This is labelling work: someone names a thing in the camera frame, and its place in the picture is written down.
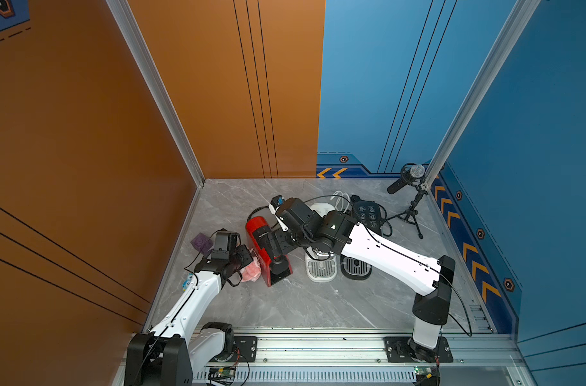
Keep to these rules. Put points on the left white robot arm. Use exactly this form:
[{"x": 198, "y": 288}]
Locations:
[{"x": 169, "y": 354}]

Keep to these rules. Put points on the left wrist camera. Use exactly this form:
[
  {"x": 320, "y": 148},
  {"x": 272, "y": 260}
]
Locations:
[{"x": 225, "y": 245}]

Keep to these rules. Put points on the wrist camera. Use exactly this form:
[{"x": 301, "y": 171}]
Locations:
[
  {"x": 280, "y": 208},
  {"x": 225, "y": 245}
]

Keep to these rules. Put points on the black coffee machine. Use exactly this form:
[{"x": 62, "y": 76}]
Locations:
[{"x": 371, "y": 216}]

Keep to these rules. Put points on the red coffee machine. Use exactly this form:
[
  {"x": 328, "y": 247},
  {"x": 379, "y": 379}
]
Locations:
[{"x": 275, "y": 266}]

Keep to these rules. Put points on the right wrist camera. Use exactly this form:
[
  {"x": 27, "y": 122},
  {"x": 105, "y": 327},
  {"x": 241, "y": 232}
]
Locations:
[{"x": 280, "y": 208}]

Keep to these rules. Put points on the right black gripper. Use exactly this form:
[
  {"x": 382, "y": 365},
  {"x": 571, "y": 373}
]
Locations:
[{"x": 282, "y": 247}]

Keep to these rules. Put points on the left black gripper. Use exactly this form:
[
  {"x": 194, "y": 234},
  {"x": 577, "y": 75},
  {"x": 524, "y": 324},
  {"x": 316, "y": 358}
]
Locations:
[{"x": 246, "y": 257}]

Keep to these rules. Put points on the pink cloth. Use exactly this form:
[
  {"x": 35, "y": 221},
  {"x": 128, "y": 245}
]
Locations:
[{"x": 251, "y": 272}]

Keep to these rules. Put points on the purple block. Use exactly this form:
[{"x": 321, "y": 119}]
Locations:
[{"x": 202, "y": 243}]

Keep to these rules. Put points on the green circuit board left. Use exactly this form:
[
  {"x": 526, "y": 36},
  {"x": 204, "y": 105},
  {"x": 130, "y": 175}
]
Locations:
[{"x": 221, "y": 376}]

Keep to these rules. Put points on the green circuit board right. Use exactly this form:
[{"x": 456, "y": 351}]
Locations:
[{"x": 428, "y": 377}]

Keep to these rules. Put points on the white coffee machine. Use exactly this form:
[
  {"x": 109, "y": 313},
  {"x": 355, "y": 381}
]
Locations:
[{"x": 320, "y": 267}]

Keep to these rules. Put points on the blue owl toy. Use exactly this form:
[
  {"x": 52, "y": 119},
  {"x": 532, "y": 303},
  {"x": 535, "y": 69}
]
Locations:
[{"x": 187, "y": 282}]

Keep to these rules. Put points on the green circuit board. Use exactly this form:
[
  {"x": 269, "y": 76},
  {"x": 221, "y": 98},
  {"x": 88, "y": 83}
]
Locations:
[
  {"x": 428, "y": 377},
  {"x": 221, "y": 376}
]

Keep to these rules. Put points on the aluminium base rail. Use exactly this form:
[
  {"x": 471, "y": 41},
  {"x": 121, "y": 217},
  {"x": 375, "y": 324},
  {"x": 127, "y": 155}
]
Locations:
[{"x": 358, "y": 357}]

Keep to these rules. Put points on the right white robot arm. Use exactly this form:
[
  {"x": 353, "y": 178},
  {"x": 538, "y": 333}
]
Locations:
[{"x": 336, "y": 233}]

